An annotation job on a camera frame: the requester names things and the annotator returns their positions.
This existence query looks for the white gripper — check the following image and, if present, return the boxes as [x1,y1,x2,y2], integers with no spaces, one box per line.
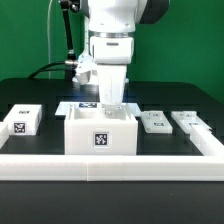
[90,36,134,117]

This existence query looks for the white cabinet body box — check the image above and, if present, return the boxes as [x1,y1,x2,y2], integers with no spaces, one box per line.
[64,104,138,155]

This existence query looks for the white cabinet door panel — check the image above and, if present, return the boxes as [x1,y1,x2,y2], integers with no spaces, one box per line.
[171,111,211,134]
[141,110,173,134]

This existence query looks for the white cabinet top block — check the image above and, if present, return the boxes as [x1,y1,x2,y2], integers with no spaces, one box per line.
[4,104,42,135]

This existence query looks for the white tag base sheet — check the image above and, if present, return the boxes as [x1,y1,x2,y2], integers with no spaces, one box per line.
[55,101,141,117]

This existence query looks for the black cable bundle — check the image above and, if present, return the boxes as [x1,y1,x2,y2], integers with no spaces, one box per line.
[27,61,75,80]

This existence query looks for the white U-shaped fence frame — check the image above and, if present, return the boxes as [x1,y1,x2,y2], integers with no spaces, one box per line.
[0,125,224,181]

